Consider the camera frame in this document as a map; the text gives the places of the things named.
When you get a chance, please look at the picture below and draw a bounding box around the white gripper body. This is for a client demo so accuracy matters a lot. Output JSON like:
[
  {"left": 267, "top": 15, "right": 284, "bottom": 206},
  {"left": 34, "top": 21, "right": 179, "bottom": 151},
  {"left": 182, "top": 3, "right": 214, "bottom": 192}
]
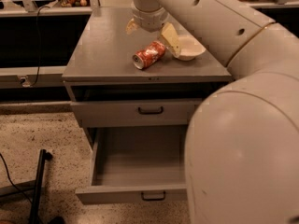
[{"left": 130, "top": 4, "right": 169, "bottom": 32}]

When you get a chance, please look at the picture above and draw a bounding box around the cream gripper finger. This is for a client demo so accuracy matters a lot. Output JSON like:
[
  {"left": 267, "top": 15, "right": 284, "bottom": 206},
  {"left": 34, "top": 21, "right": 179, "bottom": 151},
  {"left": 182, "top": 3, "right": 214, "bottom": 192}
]
[
  {"left": 159, "top": 22, "right": 181, "bottom": 58},
  {"left": 126, "top": 19, "right": 139, "bottom": 35}
]

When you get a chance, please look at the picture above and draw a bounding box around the orange coke can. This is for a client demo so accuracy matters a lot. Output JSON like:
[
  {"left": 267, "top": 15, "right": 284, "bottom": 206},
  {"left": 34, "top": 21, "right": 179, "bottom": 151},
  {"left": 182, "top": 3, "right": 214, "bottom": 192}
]
[{"left": 132, "top": 40, "right": 165, "bottom": 70}]

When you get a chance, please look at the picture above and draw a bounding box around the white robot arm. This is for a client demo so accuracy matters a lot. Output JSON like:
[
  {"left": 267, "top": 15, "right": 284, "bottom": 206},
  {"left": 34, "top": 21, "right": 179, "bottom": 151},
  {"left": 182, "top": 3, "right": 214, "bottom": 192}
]
[{"left": 133, "top": 0, "right": 299, "bottom": 224}]

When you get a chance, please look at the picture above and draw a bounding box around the grey drawer cabinet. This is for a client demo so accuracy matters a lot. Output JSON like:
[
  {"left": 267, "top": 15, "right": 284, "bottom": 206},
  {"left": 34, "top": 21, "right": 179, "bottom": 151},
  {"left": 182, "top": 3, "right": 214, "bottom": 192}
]
[{"left": 63, "top": 7, "right": 232, "bottom": 144}]

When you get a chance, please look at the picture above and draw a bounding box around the closed grey top drawer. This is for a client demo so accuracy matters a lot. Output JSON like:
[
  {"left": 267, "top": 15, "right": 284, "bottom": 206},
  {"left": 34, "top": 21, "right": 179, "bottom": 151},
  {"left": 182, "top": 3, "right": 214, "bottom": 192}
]
[{"left": 71, "top": 99, "right": 202, "bottom": 128}]

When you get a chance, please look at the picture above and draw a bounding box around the open grey middle drawer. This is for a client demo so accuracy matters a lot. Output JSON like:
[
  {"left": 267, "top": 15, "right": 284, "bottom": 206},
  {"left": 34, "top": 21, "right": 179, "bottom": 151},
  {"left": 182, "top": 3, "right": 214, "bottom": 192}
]
[{"left": 76, "top": 125, "right": 187, "bottom": 204}]

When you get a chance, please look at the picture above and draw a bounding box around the white bowl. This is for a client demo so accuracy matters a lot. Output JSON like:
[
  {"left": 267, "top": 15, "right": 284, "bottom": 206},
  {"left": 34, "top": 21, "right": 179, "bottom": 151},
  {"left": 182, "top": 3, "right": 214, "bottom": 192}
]
[{"left": 178, "top": 35, "right": 206, "bottom": 61}]

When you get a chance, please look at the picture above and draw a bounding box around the black stand leg left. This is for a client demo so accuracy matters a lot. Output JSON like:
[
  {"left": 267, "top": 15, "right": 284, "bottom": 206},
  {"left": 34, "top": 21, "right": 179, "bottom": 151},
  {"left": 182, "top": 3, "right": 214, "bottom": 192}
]
[{"left": 29, "top": 149, "right": 52, "bottom": 224}]

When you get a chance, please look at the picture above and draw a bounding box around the black cable left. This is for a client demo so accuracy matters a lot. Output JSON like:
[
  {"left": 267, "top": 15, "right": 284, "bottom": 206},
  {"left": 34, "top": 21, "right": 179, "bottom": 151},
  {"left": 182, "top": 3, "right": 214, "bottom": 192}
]
[{"left": 31, "top": 5, "right": 51, "bottom": 88}]

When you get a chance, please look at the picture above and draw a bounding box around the black cable on floor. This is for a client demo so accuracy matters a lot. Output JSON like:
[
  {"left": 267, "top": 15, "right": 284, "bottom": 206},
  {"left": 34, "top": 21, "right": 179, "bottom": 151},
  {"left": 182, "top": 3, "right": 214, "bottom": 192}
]
[{"left": 0, "top": 152, "right": 45, "bottom": 224}]

